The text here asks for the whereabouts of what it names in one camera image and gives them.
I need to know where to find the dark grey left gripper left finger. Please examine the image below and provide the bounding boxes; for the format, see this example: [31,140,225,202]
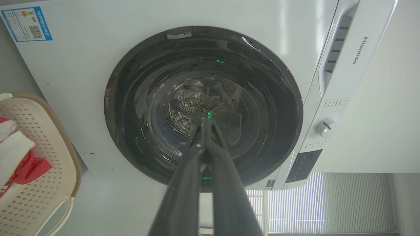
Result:
[148,117,208,236]

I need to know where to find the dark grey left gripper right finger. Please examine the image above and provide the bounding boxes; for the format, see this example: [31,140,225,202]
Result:
[206,118,263,236]

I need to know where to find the beige perforated laundry basket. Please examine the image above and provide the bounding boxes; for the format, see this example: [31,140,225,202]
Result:
[0,92,82,236]

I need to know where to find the white vertical window blinds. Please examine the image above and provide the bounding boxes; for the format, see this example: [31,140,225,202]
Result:
[245,172,399,234]

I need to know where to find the white washing machine dial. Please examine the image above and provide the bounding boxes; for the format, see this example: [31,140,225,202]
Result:
[315,118,340,138]

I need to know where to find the dark round washing machine door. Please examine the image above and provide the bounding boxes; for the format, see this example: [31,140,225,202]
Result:
[104,26,303,192]

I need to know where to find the grey tape strip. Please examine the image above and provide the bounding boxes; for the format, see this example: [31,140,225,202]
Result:
[167,31,193,40]

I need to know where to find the red and white garment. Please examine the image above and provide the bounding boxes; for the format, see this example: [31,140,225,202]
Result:
[0,116,53,199]

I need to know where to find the white Hisense washing machine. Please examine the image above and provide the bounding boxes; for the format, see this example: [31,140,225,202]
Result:
[0,0,420,191]

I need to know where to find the blue energy label sticker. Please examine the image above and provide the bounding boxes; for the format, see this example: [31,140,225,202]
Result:
[1,6,53,42]

